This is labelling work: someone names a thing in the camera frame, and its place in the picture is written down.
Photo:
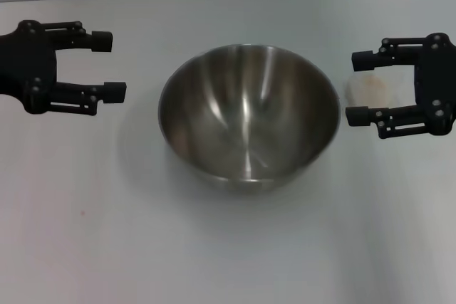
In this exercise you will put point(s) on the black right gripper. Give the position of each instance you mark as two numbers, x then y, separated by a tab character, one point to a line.
438	83

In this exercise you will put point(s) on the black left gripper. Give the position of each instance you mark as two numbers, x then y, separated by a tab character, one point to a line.
32	65

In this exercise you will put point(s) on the clear plastic measuring cup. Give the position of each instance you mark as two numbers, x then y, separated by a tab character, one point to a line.
356	95

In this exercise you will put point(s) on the stainless steel mixing bowl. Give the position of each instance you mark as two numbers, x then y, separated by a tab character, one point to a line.
249	115

